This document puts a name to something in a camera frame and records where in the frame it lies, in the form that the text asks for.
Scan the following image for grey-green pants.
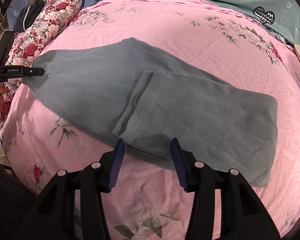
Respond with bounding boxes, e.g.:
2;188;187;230
22;38;277;187

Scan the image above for red floral quilt roll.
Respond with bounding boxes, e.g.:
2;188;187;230
0;0;82;129

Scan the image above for dark grey folded garment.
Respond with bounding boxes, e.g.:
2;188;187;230
13;0;45;33

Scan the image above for pink floral bed sheet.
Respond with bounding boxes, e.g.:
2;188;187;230
1;0;300;239

